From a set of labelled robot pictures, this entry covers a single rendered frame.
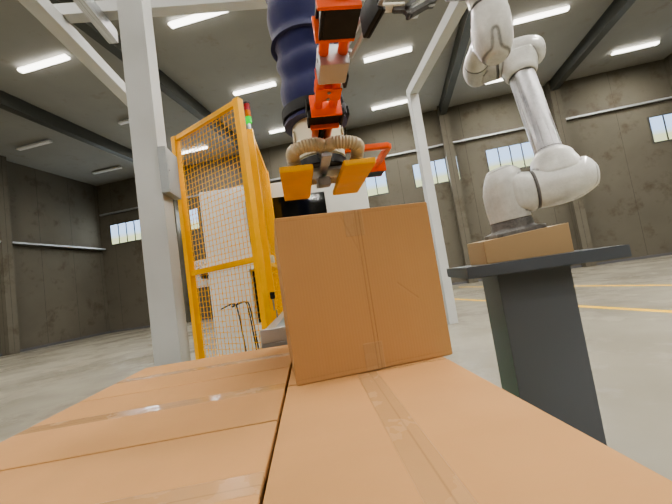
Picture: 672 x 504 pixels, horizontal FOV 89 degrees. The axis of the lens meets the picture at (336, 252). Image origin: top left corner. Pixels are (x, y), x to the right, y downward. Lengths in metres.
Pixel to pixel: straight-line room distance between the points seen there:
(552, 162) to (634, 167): 13.46
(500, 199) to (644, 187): 13.57
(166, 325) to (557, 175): 2.14
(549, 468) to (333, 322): 0.52
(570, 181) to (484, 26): 0.63
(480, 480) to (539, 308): 1.05
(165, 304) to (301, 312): 1.60
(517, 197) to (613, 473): 1.13
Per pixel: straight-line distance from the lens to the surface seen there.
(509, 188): 1.49
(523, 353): 1.46
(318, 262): 0.84
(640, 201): 14.84
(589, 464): 0.50
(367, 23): 0.73
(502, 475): 0.47
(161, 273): 2.37
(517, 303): 1.43
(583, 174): 1.55
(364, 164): 1.06
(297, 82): 1.24
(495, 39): 1.24
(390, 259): 0.88
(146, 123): 2.63
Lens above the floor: 0.77
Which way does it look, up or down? 5 degrees up
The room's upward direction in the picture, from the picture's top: 9 degrees counter-clockwise
